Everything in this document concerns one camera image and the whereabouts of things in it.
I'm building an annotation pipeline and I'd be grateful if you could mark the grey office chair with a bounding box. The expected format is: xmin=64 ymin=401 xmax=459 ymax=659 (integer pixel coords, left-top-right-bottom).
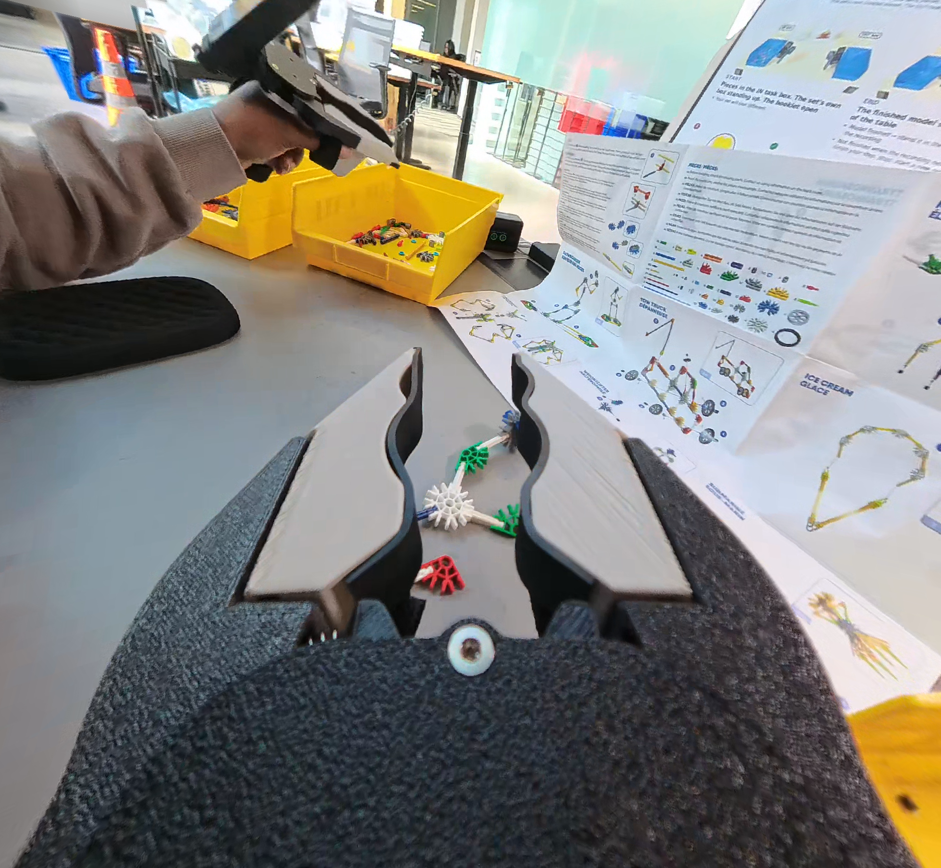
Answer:
xmin=336 ymin=9 xmax=401 ymax=127

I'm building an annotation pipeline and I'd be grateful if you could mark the white building instruction sheet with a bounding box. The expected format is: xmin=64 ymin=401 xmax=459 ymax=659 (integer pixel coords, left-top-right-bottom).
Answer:
xmin=439 ymin=0 xmax=941 ymax=715

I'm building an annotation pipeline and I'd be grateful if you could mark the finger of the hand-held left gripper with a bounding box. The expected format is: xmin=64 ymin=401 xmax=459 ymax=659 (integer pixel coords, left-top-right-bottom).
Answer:
xmin=331 ymin=119 xmax=401 ymax=168
xmin=295 ymin=57 xmax=395 ymax=134

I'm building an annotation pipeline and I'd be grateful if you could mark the yellow box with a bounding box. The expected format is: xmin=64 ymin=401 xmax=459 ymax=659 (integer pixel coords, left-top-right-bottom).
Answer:
xmin=849 ymin=692 xmax=941 ymax=868

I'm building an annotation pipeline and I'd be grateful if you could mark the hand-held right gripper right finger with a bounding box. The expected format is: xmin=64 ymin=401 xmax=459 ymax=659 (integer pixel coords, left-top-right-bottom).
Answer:
xmin=509 ymin=354 xmax=695 ymax=637

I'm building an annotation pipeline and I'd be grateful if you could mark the colourful rod connector toy model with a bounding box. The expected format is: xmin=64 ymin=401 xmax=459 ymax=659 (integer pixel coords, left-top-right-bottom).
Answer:
xmin=414 ymin=410 xmax=524 ymax=599

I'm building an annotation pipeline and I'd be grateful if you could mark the person's left hand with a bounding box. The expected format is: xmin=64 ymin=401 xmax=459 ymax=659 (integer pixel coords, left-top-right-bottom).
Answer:
xmin=211 ymin=82 xmax=327 ymax=181

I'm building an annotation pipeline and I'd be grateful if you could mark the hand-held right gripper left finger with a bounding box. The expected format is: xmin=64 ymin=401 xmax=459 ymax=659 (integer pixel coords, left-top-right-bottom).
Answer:
xmin=243 ymin=350 xmax=427 ymax=637

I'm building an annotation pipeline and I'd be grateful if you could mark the yellow plastic bin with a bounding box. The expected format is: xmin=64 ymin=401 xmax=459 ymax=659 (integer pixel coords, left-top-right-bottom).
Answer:
xmin=189 ymin=156 xmax=336 ymax=261
xmin=292 ymin=163 xmax=504 ymax=308

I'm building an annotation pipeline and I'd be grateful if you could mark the orange traffic cone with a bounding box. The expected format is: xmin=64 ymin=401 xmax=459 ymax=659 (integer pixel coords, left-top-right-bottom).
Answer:
xmin=92 ymin=28 xmax=142 ymax=127

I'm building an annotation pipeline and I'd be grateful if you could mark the black box with green light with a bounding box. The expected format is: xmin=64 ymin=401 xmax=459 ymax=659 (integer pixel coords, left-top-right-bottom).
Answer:
xmin=486 ymin=212 xmax=526 ymax=256

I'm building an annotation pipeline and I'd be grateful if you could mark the person's left forearm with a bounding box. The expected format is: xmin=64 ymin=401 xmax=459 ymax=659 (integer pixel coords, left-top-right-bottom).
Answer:
xmin=0 ymin=104 xmax=248 ymax=293

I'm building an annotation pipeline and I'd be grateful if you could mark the wooden office table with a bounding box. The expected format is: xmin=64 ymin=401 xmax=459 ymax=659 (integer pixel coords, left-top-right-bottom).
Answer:
xmin=386 ymin=46 xmax=521 ymax=181

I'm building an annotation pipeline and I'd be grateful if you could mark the pile of small building parts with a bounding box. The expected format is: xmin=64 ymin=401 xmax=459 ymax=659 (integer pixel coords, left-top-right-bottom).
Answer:
xmin=350 ymin=217 xmax=446 ymax=261

